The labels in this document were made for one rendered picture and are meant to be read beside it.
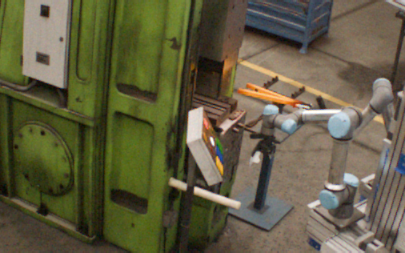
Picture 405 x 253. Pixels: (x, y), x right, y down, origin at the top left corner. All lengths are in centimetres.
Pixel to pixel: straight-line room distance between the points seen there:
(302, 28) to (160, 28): 427
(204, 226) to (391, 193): 141
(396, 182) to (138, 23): 167
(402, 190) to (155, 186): 150
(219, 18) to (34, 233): 194
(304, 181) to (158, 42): 218
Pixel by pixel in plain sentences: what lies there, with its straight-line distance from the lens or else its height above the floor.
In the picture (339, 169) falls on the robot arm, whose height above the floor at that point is 117.
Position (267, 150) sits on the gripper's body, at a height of 105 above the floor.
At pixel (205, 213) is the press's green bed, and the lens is 456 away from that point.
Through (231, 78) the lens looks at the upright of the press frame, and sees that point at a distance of 473.
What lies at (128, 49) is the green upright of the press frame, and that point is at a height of 138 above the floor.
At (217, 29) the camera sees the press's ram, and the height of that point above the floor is 156.
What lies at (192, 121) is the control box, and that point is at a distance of 378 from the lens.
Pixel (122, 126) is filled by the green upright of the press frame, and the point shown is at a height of 89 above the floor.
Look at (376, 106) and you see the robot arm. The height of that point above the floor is 133.
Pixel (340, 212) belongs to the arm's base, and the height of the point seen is 86.
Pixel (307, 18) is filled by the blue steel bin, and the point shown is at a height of 43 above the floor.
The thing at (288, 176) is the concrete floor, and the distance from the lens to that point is 568.
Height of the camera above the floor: 297
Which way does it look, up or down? 28 degrees down
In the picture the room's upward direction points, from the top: 7 degrees clockwise
